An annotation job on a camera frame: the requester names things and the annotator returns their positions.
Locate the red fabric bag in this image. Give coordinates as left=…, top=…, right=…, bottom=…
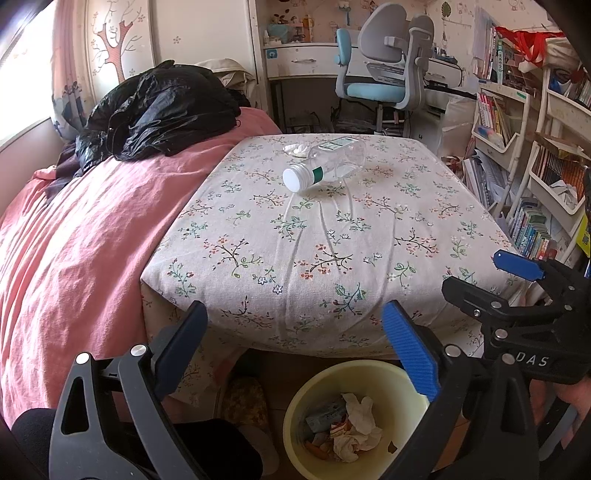
left=496, top=25, right=573, bottom=65

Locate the clear plastic bottle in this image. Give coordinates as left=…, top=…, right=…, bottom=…
left=283, top=137, right=368, bottom=192

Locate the blue white drink carton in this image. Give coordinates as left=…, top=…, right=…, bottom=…
left=305, top=401, right=347, bottom=435

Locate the window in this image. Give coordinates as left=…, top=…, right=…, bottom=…
left=0, top=0, right=56, bottom=148

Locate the stack of papers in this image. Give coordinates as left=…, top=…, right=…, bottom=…
left=462, top=148, right=509, bottom=208

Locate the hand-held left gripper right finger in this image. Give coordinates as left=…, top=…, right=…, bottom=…
left=379, top=299, right=541, bottom=480

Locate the person's right hand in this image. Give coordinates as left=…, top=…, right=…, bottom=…
left=554, top=382, right=591, bottom=425

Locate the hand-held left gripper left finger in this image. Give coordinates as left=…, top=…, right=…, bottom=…
left=48, top=300, right=211, bottom=480

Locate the dark purple cloth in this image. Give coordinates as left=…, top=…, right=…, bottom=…
left=55, top=138, right=93, bottom=178

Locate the white plastic bag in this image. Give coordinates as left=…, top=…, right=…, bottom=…
left=441, top=95, right=476, bottom=158

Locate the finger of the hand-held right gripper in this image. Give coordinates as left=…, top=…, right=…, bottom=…
left=441, top=276, right=559, bottom=342
left=493, top=250, right=591, bottom=301

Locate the white desk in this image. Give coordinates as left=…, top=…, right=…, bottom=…
left=261, top=41, right=476, bottom=136

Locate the beige pillow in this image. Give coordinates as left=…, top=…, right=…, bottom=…
left=194, top=58, right=257, bottom=100

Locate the white desk drawer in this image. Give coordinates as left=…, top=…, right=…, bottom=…
left=265, top=45, right=342, bottom=77

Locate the grey blue desk chair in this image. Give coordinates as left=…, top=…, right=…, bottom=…
left=335, top=2, right=437, bottom=134

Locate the pink bed sheet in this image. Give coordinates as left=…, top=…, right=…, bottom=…
left=0, top=106, right=282, bottom=430

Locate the pink printed curtain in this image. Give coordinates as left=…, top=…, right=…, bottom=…
left=48, top=0, right=93, bottom=139

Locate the small white tissue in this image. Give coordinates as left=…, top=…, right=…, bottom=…
left=342, top=394, right=376, bottom=435

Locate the row of books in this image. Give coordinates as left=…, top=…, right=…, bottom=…
left=473, top=23, right=518, bottom=84
left=475, top=92, right=513, bottom=144
left=538, top=148, right=587, bottom=195

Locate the stack of books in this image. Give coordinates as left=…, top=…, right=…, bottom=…
left=508, top=198, right=559, bottom=259

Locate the yellow patterned slipper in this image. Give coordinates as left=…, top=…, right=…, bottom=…
left=224, top=376, right=271, bottom=428

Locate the black puffer jacket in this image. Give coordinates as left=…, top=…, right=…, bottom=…
left=74, top=60, right=243, bottom=162

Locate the yellow trash bin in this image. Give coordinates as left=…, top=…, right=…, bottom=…
left=283, top=360, right=432, bottom=480

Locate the large white tissue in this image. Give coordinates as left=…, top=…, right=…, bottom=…
left=331, top=429, right=384, bottom=463

